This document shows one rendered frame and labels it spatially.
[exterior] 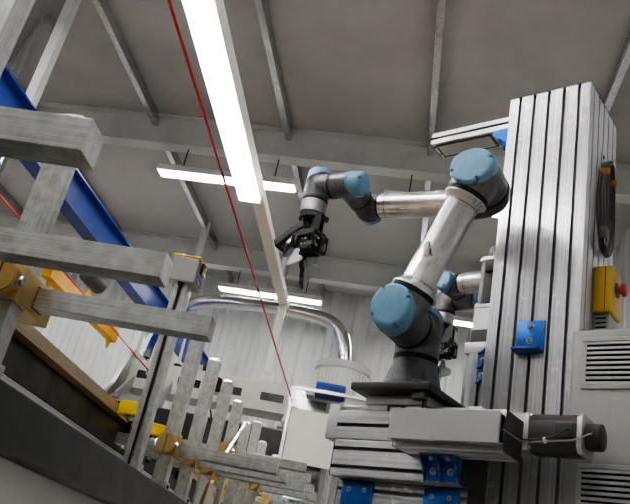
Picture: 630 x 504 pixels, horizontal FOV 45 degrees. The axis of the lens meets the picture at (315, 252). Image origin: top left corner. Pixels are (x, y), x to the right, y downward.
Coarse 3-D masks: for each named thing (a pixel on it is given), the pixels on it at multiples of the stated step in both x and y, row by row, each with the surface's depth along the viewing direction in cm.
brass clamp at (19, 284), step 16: (0, 272) 102; (16, 272) 102; (32, 272) 106; (0, 288) 101; (16, 288) 103; (32, 288) 107; (16, 304) 104; (32, 304) 107; (32, 320) 110; (48, 320) 113
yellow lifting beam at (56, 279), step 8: (48, 272) 646; (56, 272) 653; (48, 280) 649; (56, 280) 655; (64, 280) 669; (48, 288) 651; (56, 288) 669; (64, 288) 671; (72, 288) 685; (96, 328) 759; (104, 328) 763; (104, 336) 780; (112, 336) 785
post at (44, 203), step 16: (48, 176) 112; (64, 176) 113; (32, 192) 111; (48, 192) 110; (64, 192) 114; (32, 208) 109; (48, 208) 109; (32, 224) 108; (48, 224) 110; (0, 304) 103; (0, 320) 102; (16, 320) 105; (0, 336) 102; (0, 352) 102
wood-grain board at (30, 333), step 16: (16, 336) 149; (32, 336) 150; (48, 352) 158; (64, 368) 167; (80, 384) 178; (96, 384) 186; (96, 400) 192; (112, 400) 199; (112, 416) 208; (192, 480) 304
